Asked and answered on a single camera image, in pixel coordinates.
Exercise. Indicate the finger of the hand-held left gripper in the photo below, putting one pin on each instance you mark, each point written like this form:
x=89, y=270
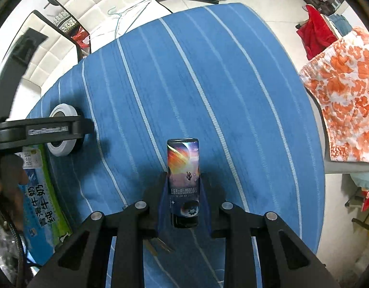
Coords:
x=58, y=129

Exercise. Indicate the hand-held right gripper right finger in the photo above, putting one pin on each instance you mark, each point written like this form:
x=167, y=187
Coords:
x=206, y=210

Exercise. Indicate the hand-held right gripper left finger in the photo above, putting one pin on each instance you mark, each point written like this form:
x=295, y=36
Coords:
x=163, y=207

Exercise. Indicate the round white rimmed tin lid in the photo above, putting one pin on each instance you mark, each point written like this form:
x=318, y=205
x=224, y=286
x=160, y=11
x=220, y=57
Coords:
x=63, y=148

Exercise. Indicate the galaxy print lighter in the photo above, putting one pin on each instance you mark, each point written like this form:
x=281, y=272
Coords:
x=183, y=171

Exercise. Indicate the blue cardboard box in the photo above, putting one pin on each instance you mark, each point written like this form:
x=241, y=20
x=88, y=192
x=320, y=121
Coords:
x=40, y=204

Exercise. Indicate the person's left hand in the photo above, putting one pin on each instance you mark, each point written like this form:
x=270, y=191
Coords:
x=12, y=183

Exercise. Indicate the white quilted chair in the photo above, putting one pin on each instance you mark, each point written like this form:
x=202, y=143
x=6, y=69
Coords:
x=43, y=57
x=100, y=3

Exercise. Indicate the red plastic bag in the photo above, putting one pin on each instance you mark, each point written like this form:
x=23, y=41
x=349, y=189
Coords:
x=81, y=37

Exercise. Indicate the blue striped tablecloth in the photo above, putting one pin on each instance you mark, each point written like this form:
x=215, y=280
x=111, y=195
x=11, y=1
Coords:
x=232, y=111

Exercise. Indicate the black white patterned bag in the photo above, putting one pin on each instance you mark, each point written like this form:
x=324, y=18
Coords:
x=64, y=22

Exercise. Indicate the grey chair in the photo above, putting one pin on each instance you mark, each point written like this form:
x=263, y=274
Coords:
x=349, y=168

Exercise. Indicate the orange floral cloth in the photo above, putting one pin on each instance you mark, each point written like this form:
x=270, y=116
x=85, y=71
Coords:
x=343, y=96

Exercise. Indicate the red cloth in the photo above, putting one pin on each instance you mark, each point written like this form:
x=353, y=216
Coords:
x=315, y=36

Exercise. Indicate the blue cloth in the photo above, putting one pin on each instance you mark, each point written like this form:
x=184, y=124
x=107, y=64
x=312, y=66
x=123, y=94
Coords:
x=340, y=24

